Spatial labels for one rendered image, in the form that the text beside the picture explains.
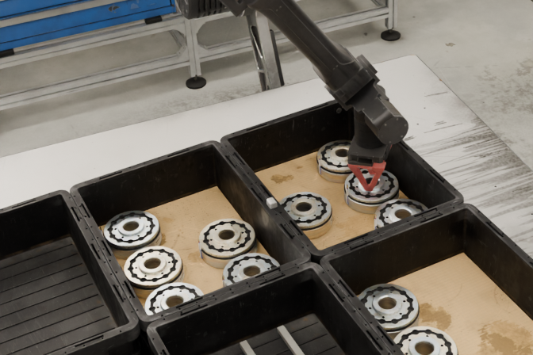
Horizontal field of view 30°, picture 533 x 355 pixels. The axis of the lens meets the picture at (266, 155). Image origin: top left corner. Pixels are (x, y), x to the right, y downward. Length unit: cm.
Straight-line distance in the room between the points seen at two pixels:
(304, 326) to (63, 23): 218
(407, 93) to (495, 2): 198
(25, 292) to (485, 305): 79
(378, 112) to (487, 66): 225
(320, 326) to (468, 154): 73
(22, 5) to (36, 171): 134
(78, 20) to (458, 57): 146
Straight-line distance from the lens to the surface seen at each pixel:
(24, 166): 234
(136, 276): 174
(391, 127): 170
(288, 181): 195
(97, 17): 364
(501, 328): 167
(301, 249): 164
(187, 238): 184
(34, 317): 176
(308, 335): 165
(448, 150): 225
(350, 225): 184
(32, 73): 411
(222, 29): 422
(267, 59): 261
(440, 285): 173
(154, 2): 367
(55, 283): 181
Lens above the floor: 202
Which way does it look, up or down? 36 degrees down
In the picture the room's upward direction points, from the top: 4 degrees counter-clockwise
